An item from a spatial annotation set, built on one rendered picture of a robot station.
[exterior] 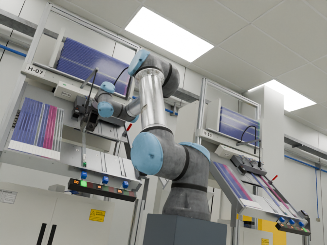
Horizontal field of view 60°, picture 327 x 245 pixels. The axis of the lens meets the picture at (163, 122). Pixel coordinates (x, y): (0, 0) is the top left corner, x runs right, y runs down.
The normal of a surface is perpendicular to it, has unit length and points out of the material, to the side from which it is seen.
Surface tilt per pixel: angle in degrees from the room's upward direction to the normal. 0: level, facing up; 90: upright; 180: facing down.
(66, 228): 90
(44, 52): 90
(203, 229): 90
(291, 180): 90
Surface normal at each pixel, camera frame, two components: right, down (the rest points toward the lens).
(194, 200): 0.29, -0.58
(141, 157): -0.78, -0.22
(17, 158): 0.24, 0.53
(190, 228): 0.50, -0.24
